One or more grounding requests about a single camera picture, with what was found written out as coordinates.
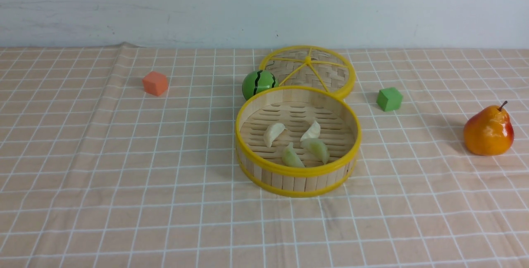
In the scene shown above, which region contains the green watermelon toy ball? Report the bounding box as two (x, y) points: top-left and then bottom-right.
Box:
(242, 70), (279, 100)

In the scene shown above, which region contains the beige checkered tablecloth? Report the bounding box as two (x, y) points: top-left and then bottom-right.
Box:
(0, 45), (529, 268)

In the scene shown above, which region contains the yellow bamboo steamer lid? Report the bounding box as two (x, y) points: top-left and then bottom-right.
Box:
(259, 45), (356, 99)

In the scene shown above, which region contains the pale white dumpling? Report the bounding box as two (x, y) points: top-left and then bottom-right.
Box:
(263, 122), (286, 148)

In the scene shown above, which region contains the yellow bamboo steamer tray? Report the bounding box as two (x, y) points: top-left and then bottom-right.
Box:
(235, 86), (362, 198)

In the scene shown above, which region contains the light green dumpling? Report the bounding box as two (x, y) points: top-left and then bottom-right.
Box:
(281, 142), (305, 168)

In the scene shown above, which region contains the orange cube block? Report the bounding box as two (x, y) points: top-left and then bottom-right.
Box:
(142, 71), (169, 97)

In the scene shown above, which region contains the green cube block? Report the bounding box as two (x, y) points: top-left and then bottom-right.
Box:
(376, 87), (404, 112)

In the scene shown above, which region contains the orange yellow pear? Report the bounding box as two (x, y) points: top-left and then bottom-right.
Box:
(463, 100), (515, 156)

